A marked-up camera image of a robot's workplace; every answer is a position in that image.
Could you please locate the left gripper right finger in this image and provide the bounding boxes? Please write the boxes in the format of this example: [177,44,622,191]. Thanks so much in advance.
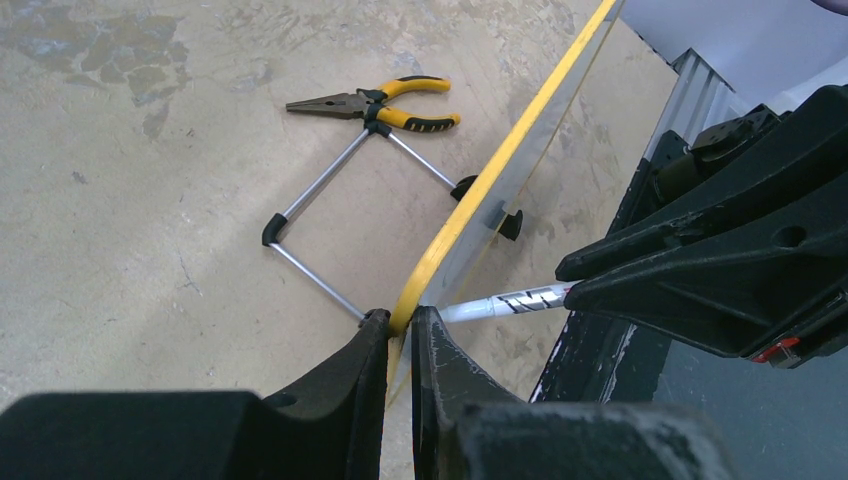
[410,306,521,479]

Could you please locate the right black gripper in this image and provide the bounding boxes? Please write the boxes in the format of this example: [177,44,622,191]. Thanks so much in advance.
[555,85,847,369]

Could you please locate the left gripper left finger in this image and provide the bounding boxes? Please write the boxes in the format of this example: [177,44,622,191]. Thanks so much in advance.
[263,309,390,479]

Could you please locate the green whiteboard marker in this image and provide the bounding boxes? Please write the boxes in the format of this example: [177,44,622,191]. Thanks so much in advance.
[439,281,578,323]

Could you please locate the yellow framed whiteboard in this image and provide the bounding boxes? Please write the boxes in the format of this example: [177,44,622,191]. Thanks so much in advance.
[261,0,627,405]

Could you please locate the aluminium frame rail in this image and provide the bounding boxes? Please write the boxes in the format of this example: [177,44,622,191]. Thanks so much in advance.
[643,49,753,161]

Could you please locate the yellow handled pliers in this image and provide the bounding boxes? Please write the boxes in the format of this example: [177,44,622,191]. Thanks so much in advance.
[285,75,461,133]

